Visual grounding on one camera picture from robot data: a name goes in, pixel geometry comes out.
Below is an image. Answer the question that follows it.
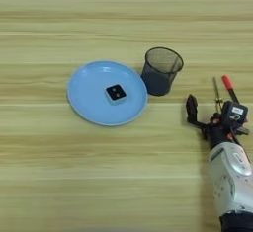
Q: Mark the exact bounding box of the blue round plate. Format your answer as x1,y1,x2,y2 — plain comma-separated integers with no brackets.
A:
66,60,149,127

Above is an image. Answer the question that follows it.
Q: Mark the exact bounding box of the small black cube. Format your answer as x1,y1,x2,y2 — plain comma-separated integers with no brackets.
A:
105,83,128,106

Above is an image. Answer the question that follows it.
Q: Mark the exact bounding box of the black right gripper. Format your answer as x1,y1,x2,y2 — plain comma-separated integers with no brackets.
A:
185,93,251,151

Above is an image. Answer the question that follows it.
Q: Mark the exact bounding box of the black mesh pen cup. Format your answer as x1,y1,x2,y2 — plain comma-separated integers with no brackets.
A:
140,46,185,97

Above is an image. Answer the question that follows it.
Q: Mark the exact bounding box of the red and black marker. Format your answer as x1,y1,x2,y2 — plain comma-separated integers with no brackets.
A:
220,74,241,105

